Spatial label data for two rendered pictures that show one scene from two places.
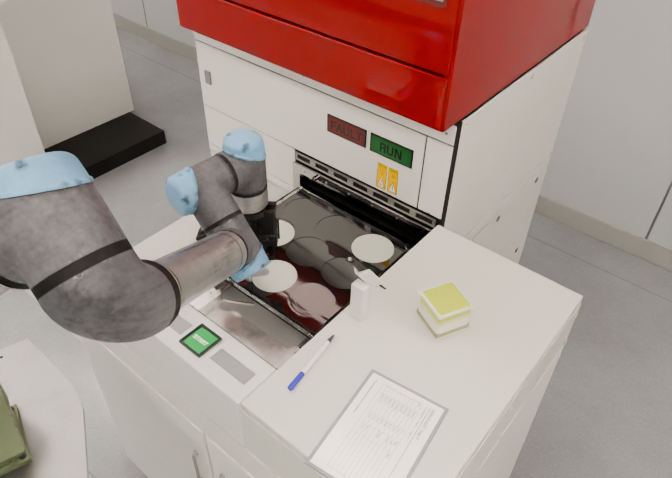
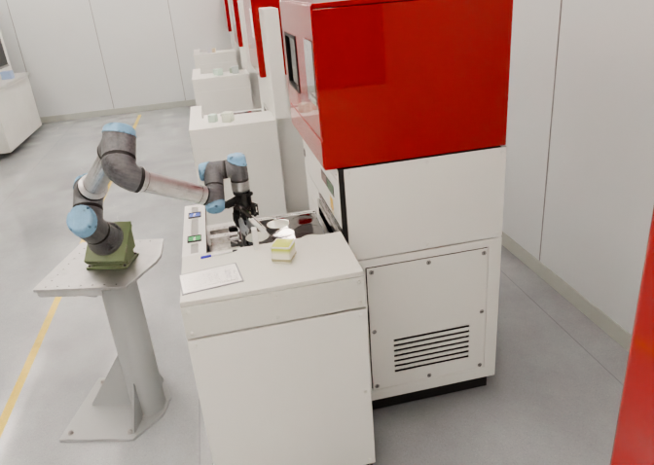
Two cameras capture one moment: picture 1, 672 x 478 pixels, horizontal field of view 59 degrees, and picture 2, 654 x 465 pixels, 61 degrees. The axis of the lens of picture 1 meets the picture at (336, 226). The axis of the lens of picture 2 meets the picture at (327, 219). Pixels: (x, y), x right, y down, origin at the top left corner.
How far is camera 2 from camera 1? 1.61 m
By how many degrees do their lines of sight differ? 38
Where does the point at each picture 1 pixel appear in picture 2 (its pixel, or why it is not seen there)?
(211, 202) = (208, 175)
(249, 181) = (233, 174)
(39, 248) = (104, 145)
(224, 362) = (194, 247)
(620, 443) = not seen: outside the picture
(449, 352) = (272, 268)
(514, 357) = (295, 277)
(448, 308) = (277, 245)
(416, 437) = (220, 282)
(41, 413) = (143, 259)
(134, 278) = (124, 161)
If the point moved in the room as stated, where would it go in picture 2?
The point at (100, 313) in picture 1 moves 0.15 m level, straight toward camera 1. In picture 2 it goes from (109, 167) to (86, 183)
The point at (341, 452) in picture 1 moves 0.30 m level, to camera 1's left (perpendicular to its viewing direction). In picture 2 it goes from (192, 276) to (142, 256)
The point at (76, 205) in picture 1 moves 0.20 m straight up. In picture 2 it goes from (118, 136) to (105, 79)
